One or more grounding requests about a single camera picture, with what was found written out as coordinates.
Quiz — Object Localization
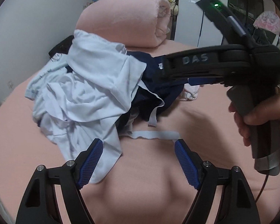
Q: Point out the black object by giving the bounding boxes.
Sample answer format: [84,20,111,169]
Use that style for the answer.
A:
[49,36,75,57]

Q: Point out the bed with pink sheet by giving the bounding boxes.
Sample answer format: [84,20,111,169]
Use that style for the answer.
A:
[0,38,280,224]

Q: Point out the pile of navy white clothes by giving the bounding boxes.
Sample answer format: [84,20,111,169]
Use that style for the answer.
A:
[25,29,165,184]

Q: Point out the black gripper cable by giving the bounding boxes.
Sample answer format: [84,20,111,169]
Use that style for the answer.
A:
[254,174,270,202]

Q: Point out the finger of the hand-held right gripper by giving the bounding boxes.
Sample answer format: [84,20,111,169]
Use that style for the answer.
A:
[164,44,250,71]
[151,67,226,86]

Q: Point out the dark open closet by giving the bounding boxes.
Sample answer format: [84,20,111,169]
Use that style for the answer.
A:
[227,0,265,45]

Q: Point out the pink frilly umbrella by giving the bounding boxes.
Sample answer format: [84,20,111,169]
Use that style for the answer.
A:
[253,10,280,34]

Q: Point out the small white sock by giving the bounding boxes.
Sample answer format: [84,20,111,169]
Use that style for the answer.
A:
[178,84,201,102]

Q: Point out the navy skirt with white stripes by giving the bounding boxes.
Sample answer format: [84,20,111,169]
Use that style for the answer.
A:
[65,51,185,143]

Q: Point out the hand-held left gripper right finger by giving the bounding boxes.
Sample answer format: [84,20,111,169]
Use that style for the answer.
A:
[175,139,258,224]

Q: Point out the rolled pink quilt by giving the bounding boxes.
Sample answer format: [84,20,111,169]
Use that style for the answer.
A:
[75,0,172,49]

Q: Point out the beige plush toy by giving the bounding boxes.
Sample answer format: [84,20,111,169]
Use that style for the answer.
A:
[169,1,180,17]

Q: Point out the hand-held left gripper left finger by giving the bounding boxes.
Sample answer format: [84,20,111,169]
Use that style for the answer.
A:
[15,138,103,224]

